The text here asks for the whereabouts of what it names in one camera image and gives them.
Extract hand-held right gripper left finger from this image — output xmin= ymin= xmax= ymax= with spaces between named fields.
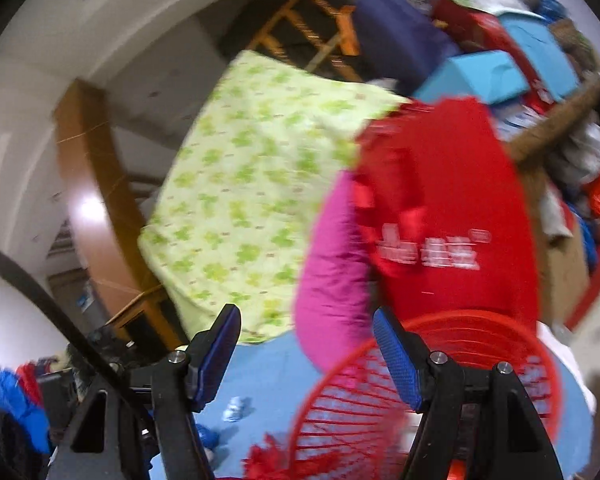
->
xmin=42 ymin=304 xmax=243 ymax=480

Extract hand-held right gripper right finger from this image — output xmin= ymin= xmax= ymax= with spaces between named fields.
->
xmin=372 ymin=307 xmax=566 ymax=480

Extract light blue knotted cloth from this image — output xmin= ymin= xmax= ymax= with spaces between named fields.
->
xmin=222 ymin=396 xmax=251 ymax=423

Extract red plastic basket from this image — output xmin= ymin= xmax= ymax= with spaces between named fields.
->
xmin=287 ymin=310 xmax=563 ymax=480

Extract blue plastic bag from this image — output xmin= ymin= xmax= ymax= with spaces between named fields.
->
xmin=195 ymin=422 xmax=221 ymax=448

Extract red plastic bag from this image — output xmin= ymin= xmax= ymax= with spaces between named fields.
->
xmin=245 ymin=432 xmax=306 ymax=480

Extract blue bed sheet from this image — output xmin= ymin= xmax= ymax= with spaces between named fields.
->
xmin=145 ymin=330 xmax=596 ymax=480

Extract pink pillow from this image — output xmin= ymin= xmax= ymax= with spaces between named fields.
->
xmin=294 ymin=170 xmax=381 ymax=376

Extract green clover print quilt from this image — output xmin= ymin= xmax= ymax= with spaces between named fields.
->
xmin=137 ymin=50 xmax=413 ymax=346

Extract red paper bag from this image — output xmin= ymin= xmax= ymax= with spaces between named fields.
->
xmin=352 ymin=96 xmax=541 ymax=331

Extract cardboard box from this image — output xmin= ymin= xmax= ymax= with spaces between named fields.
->
xmin=535 ymin=230 xmax=591 ymax=331

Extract blue clothes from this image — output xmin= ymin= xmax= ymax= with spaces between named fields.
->
xmin=0 ymin=365 xmax=51 ymax=456

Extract curved wooden partition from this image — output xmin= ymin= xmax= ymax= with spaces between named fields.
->
xmin=54 ymin=79 xmax=191 ymax=356

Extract light blue box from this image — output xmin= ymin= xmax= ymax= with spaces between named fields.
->
xmin=412 ymin=50 xmax=531 ymax=106

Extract navy blue bag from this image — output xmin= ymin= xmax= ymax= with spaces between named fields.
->
xmin=352 ymin=0 xmax=461 ymax=91

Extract blue storage box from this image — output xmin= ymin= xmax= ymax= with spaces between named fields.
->
xmin=497 ymin=10 xmax=581 ymax=103

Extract black cable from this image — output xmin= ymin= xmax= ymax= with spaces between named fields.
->
xmin=0 ymin=241 xmax=131 ymax=391

